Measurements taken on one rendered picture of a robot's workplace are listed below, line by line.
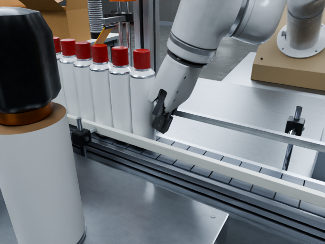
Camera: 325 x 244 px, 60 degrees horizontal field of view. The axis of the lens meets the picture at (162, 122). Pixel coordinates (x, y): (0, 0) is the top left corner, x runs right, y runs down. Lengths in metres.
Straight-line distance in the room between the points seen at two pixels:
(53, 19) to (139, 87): 1.83
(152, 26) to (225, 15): 0.28
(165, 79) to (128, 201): 0.21
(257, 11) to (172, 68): 0.15
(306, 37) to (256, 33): 0.75
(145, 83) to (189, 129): 0.29
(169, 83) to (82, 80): 0.24
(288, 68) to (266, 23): 0.78
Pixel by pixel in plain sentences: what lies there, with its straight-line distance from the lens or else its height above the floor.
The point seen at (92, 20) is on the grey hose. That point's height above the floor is 1.12.
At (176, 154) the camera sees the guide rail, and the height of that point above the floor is 0.91.
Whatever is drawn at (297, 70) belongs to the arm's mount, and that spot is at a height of 0.89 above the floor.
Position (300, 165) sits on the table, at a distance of 0.72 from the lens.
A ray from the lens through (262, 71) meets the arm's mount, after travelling 1.25.
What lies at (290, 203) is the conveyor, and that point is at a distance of 0.52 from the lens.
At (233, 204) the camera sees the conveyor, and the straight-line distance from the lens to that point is 0.53.
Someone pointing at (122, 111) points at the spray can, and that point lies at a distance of 0.60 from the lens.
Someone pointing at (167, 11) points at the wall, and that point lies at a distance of 9.26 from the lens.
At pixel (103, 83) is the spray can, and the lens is 0.61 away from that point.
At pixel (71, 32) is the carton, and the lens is 2.29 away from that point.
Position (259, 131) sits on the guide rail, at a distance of 0.54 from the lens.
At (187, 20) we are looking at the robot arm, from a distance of 0.45.
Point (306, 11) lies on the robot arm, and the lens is 1.11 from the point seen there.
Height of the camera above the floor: 1.20
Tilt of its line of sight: 26 degrees down
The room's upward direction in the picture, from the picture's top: straight up
